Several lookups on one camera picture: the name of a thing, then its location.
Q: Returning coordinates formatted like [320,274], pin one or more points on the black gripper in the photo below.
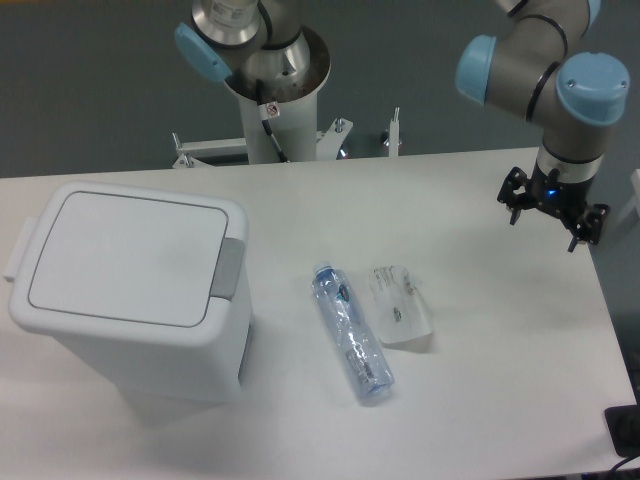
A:
[560,200]

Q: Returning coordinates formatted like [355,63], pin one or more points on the silver robot arm base joint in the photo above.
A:
[253,39]

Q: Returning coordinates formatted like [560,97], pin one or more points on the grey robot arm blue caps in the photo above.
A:
[577,98]

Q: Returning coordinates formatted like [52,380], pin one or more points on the grey trash can push button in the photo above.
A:
[228,268]

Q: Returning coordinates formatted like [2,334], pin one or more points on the white plastic trash can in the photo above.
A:
[121,277]

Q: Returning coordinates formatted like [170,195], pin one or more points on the crushed clear plastic cup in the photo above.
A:
[403,320]

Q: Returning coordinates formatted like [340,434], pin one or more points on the black device at table edge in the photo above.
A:
[623,427]

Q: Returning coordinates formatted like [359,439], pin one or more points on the blue clear plastic bottle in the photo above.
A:
[361,355]

